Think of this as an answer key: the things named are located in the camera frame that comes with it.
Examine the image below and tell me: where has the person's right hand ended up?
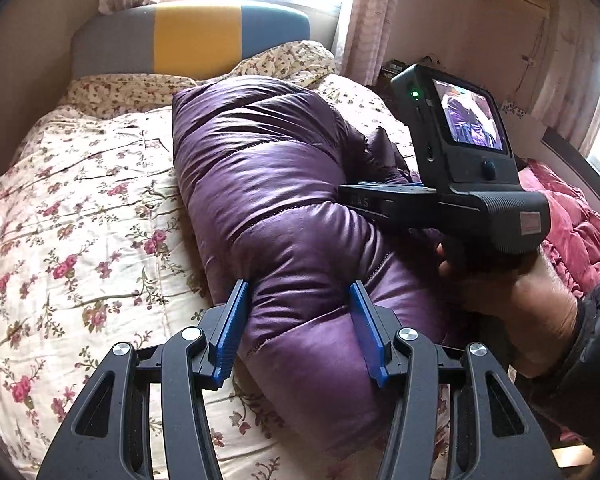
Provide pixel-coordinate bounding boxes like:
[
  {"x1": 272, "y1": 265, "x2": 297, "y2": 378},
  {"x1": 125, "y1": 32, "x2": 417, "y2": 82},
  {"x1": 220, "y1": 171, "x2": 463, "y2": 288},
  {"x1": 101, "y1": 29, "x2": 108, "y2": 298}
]
[{"x1": 437, "y1": 242, "x2": 581, "y2": 377}]

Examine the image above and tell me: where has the floral quilted bedspread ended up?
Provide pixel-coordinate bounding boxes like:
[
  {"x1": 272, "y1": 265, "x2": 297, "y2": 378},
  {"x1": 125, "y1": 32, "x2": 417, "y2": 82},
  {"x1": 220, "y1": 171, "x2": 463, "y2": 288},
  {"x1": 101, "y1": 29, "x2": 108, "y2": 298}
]
[{"x1": 0, "y1": 72, "x2": 451, "y2": 480}]

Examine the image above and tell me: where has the grey yellow blue headboard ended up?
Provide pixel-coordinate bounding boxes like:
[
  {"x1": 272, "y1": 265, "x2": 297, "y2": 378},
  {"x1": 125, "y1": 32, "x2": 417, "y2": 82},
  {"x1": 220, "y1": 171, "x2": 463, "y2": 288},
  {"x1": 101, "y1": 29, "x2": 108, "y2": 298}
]
[{"x1": 70, "y1": 0, "x2": 311, "y2": 81}]

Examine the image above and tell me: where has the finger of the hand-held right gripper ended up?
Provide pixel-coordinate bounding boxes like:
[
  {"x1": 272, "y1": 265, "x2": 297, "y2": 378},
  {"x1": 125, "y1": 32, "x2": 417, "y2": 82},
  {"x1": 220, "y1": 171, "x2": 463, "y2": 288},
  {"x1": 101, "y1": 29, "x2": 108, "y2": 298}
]
[{"x1": 355, "y1": 180, "x2": 431, "y2": 193}]

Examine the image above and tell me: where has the purple puffer jacket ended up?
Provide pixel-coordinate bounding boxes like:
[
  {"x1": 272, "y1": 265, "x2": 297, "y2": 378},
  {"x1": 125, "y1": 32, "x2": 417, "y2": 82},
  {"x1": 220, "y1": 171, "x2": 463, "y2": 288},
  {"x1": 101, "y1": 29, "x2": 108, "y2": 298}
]
[{"x1": 171, "y1": 75, "x2": 481, "y2": 461}]

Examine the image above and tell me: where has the red quilt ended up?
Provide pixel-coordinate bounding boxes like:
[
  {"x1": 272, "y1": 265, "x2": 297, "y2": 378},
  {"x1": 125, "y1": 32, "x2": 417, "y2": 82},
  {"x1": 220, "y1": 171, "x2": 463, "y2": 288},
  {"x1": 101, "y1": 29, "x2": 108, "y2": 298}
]
[{"x1": 525, "y1": 157, "x2": 600, "y2": 301}]

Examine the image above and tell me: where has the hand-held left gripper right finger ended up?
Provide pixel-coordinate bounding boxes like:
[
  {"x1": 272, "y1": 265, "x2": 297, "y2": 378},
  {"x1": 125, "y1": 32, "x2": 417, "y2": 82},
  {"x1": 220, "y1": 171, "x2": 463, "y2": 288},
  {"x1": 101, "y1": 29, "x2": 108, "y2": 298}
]
[{"x1": 349, "y1": 280, "x2": 563, "y2": 480}]

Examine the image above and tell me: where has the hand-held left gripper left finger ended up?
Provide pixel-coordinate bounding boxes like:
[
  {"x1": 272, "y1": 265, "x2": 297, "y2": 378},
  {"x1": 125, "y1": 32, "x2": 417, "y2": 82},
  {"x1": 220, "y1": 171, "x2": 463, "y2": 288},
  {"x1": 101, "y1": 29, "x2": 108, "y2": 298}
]
[{"x1": 36, "y1": 279, "x2": 251, "y2": 480}]

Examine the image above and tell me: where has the person's right forearm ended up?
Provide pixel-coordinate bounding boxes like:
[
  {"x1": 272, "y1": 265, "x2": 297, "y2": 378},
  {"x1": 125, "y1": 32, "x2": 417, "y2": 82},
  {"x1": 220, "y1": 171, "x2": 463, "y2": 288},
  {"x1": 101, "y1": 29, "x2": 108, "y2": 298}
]
[{"x1": 510, "y1": 280, "x2": 600, "y2": 456}]

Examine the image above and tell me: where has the floral pillow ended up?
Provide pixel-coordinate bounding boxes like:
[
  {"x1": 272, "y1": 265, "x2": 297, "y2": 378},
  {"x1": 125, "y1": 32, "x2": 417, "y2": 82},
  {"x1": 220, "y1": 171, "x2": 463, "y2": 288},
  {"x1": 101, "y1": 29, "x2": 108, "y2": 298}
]
[{"x1": 62, "y1": 40, "x2": 338, "y2": 121}]

